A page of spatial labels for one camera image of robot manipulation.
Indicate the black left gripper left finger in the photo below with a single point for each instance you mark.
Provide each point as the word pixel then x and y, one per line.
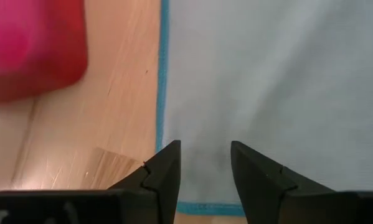
pixel 127 205

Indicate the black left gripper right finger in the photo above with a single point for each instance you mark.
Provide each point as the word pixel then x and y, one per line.
pixel 282 202

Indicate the light blue teal-edged towel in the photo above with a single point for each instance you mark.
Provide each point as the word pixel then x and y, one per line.
pixel 267 77

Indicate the pink plastic bin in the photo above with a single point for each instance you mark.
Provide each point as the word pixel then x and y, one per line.
pixel 27 43

